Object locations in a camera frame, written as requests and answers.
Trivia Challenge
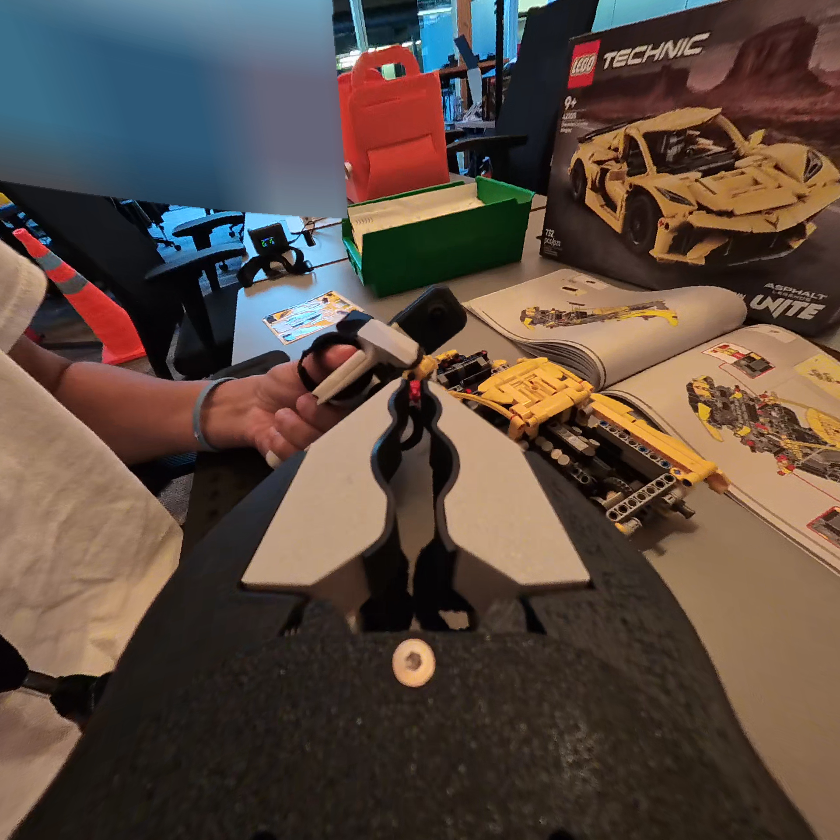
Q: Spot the person's left hand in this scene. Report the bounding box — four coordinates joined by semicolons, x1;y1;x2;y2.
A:
199;341;361;470

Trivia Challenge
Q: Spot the blue wristband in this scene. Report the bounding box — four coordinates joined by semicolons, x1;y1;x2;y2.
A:
192;377;238;454

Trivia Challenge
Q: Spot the black shoulder strap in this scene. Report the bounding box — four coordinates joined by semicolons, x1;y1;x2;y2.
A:
0;633;114;724

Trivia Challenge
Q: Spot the black office chair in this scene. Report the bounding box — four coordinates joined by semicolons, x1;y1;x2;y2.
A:
0;184;248;382
446;0;602;198

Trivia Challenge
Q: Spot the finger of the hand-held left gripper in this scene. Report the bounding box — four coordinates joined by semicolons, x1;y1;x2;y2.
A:
357;318;422;368

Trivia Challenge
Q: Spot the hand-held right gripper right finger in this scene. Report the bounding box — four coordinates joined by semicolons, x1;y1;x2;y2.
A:
410;382;593;632

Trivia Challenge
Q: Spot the orange traffic cone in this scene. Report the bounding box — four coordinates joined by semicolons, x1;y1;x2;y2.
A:
12;226;147;366

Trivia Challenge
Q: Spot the open instruction booklet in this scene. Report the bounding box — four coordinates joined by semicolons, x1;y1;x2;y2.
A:
462;267;840;573

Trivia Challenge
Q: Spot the green plastic bin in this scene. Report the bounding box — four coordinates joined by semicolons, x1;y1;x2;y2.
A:
340;175;536;300

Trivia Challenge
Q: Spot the toy car set box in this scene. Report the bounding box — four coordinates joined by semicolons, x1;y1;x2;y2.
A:
539;0;840;337

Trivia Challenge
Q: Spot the orange container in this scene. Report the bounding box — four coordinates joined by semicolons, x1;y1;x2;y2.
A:
337;44;451;205

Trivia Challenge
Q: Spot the yellow brick toy car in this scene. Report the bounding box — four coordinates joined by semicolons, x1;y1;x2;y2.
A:
430;348;733;536

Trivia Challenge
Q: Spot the sticker sheet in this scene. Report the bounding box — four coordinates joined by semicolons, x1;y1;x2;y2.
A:
262;290;366;346

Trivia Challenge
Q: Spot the black device with display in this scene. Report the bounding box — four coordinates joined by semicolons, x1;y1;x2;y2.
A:
235;222;315;290

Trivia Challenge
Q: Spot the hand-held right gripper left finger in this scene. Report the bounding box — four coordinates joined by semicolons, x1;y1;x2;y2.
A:
240;377;411;632

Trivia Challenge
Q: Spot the black perforated chair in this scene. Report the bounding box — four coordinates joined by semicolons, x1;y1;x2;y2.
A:
131;350;311;560

